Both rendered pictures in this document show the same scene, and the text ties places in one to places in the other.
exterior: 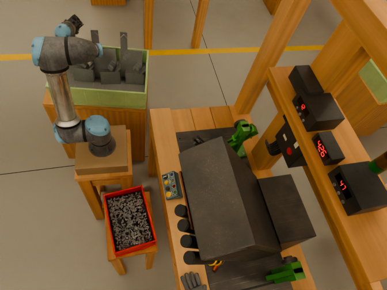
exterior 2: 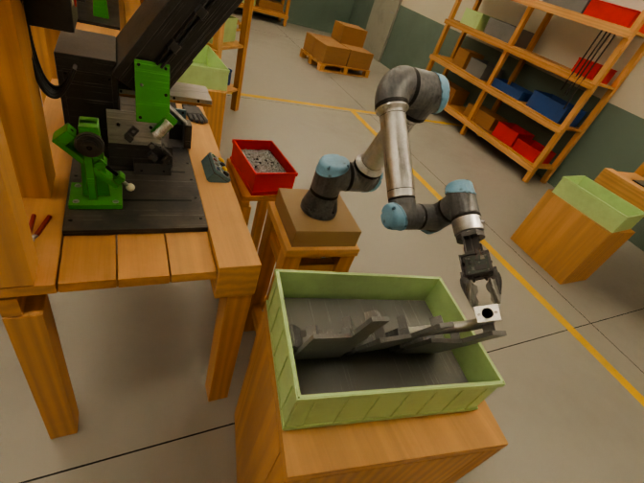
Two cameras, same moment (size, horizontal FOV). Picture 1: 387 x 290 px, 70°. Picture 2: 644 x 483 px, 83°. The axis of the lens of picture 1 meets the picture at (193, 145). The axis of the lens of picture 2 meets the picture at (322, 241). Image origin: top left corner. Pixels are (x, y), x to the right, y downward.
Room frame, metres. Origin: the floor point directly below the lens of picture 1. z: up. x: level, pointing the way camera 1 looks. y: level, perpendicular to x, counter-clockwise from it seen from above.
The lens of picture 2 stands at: (1.97, 0.39, 1.74)
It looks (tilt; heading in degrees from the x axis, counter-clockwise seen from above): 37 degrees down; 172
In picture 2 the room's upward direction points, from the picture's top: 20 degrees clockwise
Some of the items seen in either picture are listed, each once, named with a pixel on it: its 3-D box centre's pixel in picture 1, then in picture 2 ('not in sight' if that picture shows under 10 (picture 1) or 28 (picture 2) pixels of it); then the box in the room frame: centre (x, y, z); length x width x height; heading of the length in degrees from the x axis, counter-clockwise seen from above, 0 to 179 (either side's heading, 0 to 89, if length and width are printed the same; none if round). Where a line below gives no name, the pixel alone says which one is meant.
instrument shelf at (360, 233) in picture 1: (334, 152); not in sight; (0.70, -0.54, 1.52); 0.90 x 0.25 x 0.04; 27
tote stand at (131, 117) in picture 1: (106, 111); (341, 425); (1.29, 0.80, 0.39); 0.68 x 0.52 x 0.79; 107
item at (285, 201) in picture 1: (270, 216); (93, 89); (0.54, -0.48, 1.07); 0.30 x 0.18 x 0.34; 27
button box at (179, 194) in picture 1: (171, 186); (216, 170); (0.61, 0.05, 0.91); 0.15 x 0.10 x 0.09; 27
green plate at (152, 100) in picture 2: not in sight; (151, 89); (0.61, -0.22, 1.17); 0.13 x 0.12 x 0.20; 27
